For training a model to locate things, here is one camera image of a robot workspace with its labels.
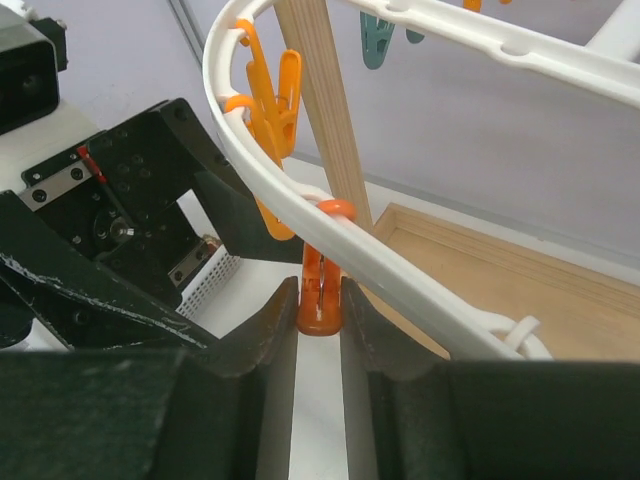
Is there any wooden hanger stand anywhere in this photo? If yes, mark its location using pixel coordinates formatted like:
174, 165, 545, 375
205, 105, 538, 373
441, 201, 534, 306
275, 1, 639, 360

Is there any orange clothespin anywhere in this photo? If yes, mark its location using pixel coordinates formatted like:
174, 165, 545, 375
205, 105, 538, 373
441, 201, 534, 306
235, 19, 303, 157
295, 198, 357, 337
222, 94, 295, 241

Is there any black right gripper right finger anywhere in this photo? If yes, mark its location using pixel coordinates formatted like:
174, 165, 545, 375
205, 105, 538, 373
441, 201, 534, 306
340, 279, 639, 479

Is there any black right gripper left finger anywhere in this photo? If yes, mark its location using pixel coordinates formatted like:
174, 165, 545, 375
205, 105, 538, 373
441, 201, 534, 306
1, 277, 299, 479

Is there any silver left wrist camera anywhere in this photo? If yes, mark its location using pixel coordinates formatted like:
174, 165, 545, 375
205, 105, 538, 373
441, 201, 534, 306
1, 1, 68, 134

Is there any white perforated plastic basket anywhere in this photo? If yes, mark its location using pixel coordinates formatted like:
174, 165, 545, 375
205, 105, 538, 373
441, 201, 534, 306
170, 235, 241, 321

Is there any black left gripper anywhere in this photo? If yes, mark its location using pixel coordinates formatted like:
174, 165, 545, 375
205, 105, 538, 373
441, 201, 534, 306
1, 98, 303, 351

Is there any teal clothespin far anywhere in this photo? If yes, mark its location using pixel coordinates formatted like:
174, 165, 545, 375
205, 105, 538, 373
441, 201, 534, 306
360, 12, 395, 70

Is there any white plastic clip hanger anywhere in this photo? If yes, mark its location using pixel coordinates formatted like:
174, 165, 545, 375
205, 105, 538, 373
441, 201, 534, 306
202, 1, 639, 360

